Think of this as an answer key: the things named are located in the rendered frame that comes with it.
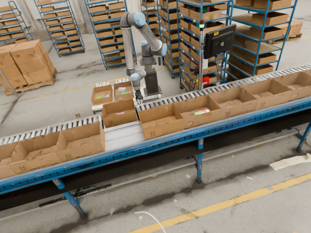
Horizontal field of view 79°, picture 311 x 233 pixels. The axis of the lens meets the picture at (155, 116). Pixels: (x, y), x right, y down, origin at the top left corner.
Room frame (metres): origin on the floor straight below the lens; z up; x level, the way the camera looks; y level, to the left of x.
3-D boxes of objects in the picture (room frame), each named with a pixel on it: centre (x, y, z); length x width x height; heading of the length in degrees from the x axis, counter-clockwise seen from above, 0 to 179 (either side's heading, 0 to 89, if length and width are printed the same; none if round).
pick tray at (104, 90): (2.51, 0.74, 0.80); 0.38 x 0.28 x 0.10; 4
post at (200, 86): (2.31, -0.69, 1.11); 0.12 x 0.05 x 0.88; 99
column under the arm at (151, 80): (2.48, -0.01, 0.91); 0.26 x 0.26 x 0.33; 4
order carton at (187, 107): (1.53, -0.43, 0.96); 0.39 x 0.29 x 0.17; 99
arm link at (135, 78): (1.91, 0.16, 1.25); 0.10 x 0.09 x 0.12; 147
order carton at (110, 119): (1.91, 0.43, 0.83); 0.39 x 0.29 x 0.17; 96
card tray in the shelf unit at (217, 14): (3.01, -0.95, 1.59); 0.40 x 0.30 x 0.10; 9
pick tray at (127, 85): (2.54, 0.42, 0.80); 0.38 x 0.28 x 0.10; 5
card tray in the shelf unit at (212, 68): (3.01, -0.95, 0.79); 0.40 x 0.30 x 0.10; 10
